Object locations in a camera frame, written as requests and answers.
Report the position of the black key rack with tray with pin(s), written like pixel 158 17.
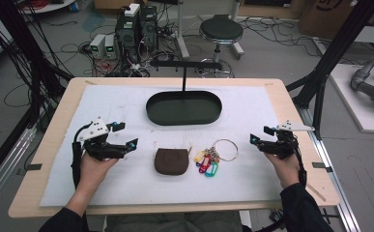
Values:
pixel 184 109

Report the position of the white box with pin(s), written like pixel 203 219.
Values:
pixel 132 10

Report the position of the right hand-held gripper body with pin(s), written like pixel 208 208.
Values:
pixel 281 146

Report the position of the person's left hand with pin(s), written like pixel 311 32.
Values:
pixel 92 170

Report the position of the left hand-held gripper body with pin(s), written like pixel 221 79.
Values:
pixel 97 150

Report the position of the grey power supply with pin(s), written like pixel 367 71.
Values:
pixel 97 46
pixel 110 47

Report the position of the brown pouch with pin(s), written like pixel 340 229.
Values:
pixel 171 162

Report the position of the white table mat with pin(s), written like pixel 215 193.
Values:
pixel 142 190

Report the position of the black computer tower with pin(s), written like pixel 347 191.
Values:
pixel 128 37
pixel 149 27

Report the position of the black round stool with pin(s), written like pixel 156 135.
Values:
pixel 221 29

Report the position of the white table leg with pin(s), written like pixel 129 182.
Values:
pixel 181 35

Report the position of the aluminium rail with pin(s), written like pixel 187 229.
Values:
pixel 339 180
pixel 4 174

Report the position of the white platform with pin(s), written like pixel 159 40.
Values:
pixel 355 109

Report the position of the cardboard box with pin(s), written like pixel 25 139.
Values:
pixel 326 19

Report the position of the dark tape strip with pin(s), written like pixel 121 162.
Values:
pixel 321 166
pixel 33 167

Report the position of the person's right hand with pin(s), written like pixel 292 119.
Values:
pixel 287 169

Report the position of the black metal stand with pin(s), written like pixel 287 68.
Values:
pixel 332 54

